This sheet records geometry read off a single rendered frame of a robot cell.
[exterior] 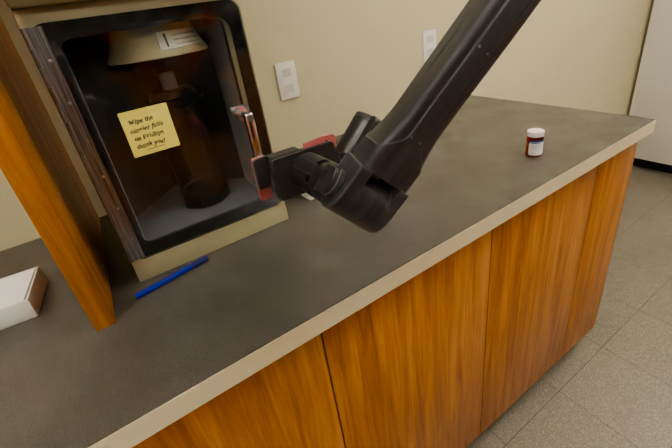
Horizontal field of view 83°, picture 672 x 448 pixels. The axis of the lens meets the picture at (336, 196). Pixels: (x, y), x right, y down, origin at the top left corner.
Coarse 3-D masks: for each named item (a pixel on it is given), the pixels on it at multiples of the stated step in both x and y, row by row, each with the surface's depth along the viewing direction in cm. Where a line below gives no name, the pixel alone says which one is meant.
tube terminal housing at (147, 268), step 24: (96, 0) 55; (120, 0) 57; (144, 0) 58; (168, 0) 60; (192, 0) 62; (24, 24) 52; (264, 216) 82; (192, 240) 75; (216, 240) 78; (144, 264) 71; (168, 264) 74
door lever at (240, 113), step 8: (240, 112) 70; (248, 112) 67; (240, 120) 71; (248, 120) 67; (248, 128) 68; (256, 128) 68; (248, 136) 69; (256, 136) 69; (256, 144) 69; (256, 152) 70
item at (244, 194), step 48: (96, 48) 56; (144, 48) 59; (192, 48) 63; (240, 48) 67; (96, 96) 58; (144, 96) 61; (192, 96) 65; (240, 96) 70; (96, 144) 60; (192, 144) 68; (240, 144) 73; (144, 192) 66; (192, 192) 71; (240, 192) 76; (144, 240) 69
